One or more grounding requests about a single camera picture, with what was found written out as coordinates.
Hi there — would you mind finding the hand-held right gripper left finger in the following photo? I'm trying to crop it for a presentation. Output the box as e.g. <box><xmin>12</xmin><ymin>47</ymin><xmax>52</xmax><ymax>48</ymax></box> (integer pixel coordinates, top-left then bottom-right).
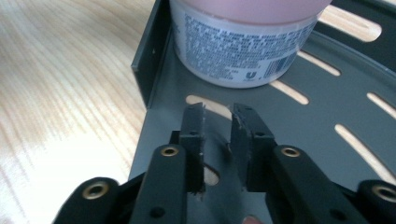
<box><xmin>177</xmin><ymin>102</ymin><xmax>207</xmax><ymax>200</ymax></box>

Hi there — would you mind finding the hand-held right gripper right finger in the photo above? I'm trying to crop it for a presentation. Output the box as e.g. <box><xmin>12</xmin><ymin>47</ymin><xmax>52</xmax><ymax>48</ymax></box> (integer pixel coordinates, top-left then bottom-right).
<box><xmin>229</xmin><ymin>103</ymin><xmax>278</xmax><ymax>193</ymax></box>

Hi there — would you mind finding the dark grey slotted corner rack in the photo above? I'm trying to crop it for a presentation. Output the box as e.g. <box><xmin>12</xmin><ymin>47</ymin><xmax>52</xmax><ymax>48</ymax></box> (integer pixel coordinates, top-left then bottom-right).
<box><xmin>128</xmin><ymin>0</ymin><xmax>396</xmax><ymax>224</ymax></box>

